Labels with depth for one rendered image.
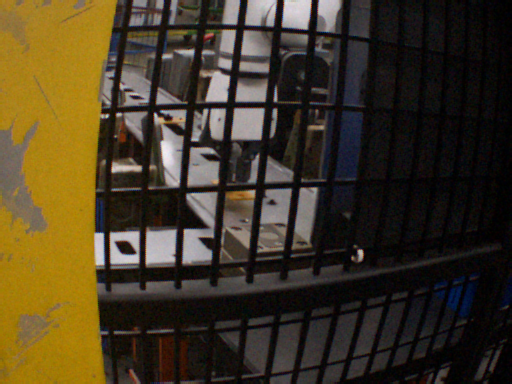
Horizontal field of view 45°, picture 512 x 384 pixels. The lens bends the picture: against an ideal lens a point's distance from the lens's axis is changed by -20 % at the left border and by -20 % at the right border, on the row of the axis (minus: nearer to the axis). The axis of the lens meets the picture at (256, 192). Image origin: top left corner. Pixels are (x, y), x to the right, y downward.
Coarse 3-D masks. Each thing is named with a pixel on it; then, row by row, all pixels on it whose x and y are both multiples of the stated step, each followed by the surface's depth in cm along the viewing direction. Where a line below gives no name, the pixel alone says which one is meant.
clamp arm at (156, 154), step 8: (144, 120) 107; (144, 128) 107; (160, 128) 108; (144, 136) 109; (152, 136) 107; (160, 136) 108; (152, 144) 107; (160, 144) 108; (152, 152) 108; (160, 152) 108; (152, 160) 108; (160, 160) 109; (160, 168) 109; (160, 176) 110; (160, 184) 110; (160, 200) 111; (168, 200) 112
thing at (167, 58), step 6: (168, 54) 212; (150, 60) 206; (162, 60) 205; (168, 60) 206; (150, 66) 206; (162, 66) 206; (168, 66) 207; (150, 72) 206; (162, 72) 207; (168, 72) 208; (150, 78) 206; (162, 78) 208; (168, 78) 208; (162, 84) 208; (168, 84) 209
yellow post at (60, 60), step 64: (0, 0) 24; (64, 0) 26; (0, 64) 25; (64, 64) 27; (0, 128) 26; (64, 128) 28; (0, 192) 27; (64, 192) 29; (0, 256) 28; (64, 256) 30; (0, 320) 29; (64, 320) 31
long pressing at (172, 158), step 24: (144, 96) 177; (168, 96) 177; (168, 144) 136; (168, 168) 122; (192, 168) 124; (216, 168) 125; (216, 192) 113; (288, 192) 117; (312, 192) 118; (240, 216) 105; (264, 216) 106; (312, 216) 108
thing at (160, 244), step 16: (96, 240) 90; (112, 240) 91; (128, 240) 92; (160, 240) 93; (192, 240) 95; (96, 256) 85; (112, 256) 86; (128, 256) 87; (160, 256) 89; (192, 256) 90; (208, 256) 91
